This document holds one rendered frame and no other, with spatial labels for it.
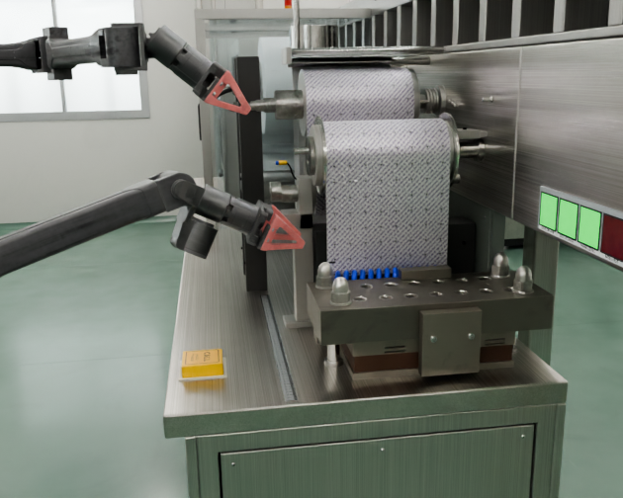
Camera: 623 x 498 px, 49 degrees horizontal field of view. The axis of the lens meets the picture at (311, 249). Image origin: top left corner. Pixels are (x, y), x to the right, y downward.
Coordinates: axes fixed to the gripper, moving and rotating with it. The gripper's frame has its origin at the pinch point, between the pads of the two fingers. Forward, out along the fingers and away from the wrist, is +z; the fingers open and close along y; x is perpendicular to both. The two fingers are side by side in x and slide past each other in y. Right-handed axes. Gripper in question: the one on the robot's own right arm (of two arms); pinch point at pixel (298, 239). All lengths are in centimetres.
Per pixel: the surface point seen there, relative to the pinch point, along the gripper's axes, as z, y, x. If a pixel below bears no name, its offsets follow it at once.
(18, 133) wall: -164, -552, -122
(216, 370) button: -6.4, 14.4, -23.6
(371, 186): 8.3, -0.2, 14.6
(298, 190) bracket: -2.4, -8.1, 7.4
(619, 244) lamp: 30, 43, 25
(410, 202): 16.6, -0.2, 15.0
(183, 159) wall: -17, -553, -83
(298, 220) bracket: 0.0, -7.1, 2.0
